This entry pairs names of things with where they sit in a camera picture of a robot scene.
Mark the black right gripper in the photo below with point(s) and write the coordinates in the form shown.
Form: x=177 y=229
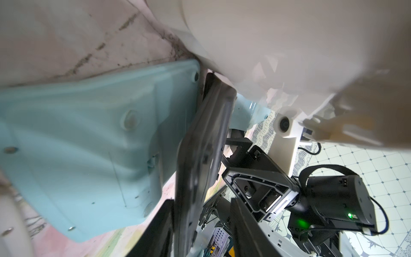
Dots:
x=321 y=207

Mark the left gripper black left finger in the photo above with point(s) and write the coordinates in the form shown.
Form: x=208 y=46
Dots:
x=156 y=241

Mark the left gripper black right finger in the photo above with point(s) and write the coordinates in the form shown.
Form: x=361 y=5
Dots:
x=249 y=239

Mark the black calculator face down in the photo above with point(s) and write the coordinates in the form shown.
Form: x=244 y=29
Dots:
x=198 y=161

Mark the light blue calculator face down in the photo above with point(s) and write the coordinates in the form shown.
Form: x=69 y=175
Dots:
x=103 y=151

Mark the white plastic storage box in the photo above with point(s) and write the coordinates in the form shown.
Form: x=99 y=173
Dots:
x=308 y=52

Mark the floral pink table mat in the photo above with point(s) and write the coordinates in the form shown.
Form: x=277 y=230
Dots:
x=53 y=44

